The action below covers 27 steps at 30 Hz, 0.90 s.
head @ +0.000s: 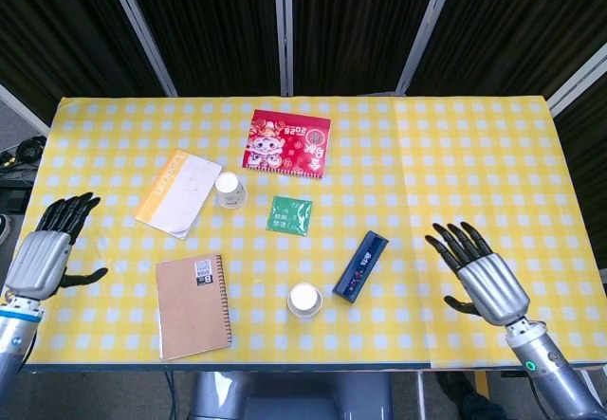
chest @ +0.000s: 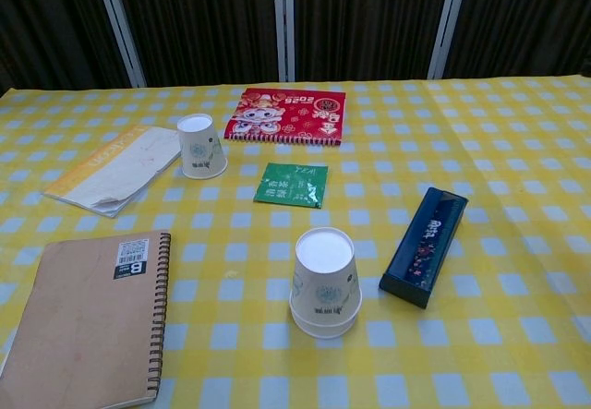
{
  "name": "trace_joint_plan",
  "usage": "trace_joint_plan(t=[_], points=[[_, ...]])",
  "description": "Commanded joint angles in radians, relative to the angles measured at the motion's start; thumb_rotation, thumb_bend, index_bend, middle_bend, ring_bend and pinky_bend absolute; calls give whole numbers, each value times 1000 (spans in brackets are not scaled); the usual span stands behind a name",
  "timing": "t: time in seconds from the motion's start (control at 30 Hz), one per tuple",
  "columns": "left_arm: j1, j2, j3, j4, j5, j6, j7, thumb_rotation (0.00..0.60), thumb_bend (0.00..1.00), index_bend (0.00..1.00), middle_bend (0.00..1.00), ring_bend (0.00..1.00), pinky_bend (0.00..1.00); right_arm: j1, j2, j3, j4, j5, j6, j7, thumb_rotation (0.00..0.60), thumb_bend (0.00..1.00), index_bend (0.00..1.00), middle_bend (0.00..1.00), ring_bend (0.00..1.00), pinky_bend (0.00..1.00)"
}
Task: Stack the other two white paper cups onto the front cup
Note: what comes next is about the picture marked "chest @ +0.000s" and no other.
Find dark pleated screen panel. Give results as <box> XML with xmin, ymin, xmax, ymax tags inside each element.
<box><xmin>442</xmin><ymin>0</ymin><xmax>591</xmax><ymax>79</ymax></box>
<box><xmin>110</xmin><ymin>0</ymin><xmax>281</xmax><ymax>88</ymax></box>
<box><xmin>291</xmin><ymin>0</ymin><xmax>456</xmax><ymax>82</ymax></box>
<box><xmin>0</xmin><ymin>0</ymin><xmax>130</xmax><ymax>92</ymax></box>

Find white paper cup green print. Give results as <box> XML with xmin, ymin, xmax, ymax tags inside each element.
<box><xmin>289</xmin><ymin>226</ymin><xmax>362</xmax><ymax>328</ymax></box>
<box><xmin>176</xmin><ymin>113</ymin><xmax>229</xmax><ymax>180</ymax></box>

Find white screen frame post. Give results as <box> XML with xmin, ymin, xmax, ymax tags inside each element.
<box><xmin>272</xmin><ymin>0</ymin><xmax>296</xmax><ymax>82</ymax></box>
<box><xmin>427</xmin><ymin>0</ymin><xmax>471</xmax><ymax>80</ymax></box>
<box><xmin>90</xmin><ymin>0</ymin><xmax>148</xmax><ymax>89</ymax></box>

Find green tea packet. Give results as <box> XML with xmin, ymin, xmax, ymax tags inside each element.
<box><xmin>252</xmin><ymin>162</ymin><xmax>329</xmax><ymax>209</ymax></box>

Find white notepad yellow spine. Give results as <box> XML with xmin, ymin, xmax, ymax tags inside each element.
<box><xmin>43</xmin><ymin>125</ymin><xmax>182</xmax><ymax>219</ymax></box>

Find white cup black line mark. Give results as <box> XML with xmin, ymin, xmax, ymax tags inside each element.
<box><xmin>290</xmin><ymin>307</ymin><xmax>360</xmax><ymax>340</ymax></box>

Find dark blue oblong box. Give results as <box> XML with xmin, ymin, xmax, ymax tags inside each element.
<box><xmin>379</xmin><ymin>186</ymin><xmax>469</xmax><ymax>310</ymax></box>

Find yellow white checked tablecloth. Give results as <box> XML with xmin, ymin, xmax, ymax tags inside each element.
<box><xmin>0</xmin><ymin>74</ymin><xmax>591</xmax><ymax>409</ymax></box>

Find red spiral desk calendar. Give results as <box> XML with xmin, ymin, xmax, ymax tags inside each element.
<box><xmin>223</xmin><ymin>87</ymin><xmax>348</xmax><ymax>148</ymax></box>

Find brown kraft spiral notebook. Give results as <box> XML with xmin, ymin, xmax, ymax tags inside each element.
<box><xmin>0</xmin><ymin>229</ymin><xmax>173</xmax><ymax>409</ymax></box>

